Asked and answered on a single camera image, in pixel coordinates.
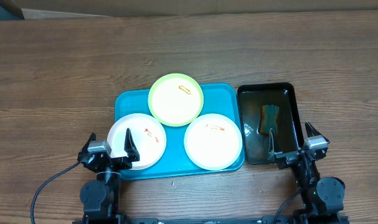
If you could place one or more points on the green yellow sponge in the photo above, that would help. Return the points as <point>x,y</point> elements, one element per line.
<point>269,119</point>

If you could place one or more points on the teal plastic tray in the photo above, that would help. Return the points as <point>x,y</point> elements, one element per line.
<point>219,98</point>

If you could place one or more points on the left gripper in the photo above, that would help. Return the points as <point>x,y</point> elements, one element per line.
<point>132,152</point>

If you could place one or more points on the black water basin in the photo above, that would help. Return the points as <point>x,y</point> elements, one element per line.
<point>289,136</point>

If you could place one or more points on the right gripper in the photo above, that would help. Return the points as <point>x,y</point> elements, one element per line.
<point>288,157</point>

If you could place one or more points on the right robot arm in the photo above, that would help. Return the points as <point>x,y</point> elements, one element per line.
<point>322,196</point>

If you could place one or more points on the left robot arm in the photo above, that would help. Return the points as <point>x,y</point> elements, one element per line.
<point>101,197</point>

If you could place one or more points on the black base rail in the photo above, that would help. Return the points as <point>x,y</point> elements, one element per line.
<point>207,221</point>

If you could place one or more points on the white plate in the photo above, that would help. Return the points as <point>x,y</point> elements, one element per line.
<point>213,142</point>
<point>148,136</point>

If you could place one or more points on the yellow-green plate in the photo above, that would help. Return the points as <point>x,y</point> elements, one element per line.
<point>175,99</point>

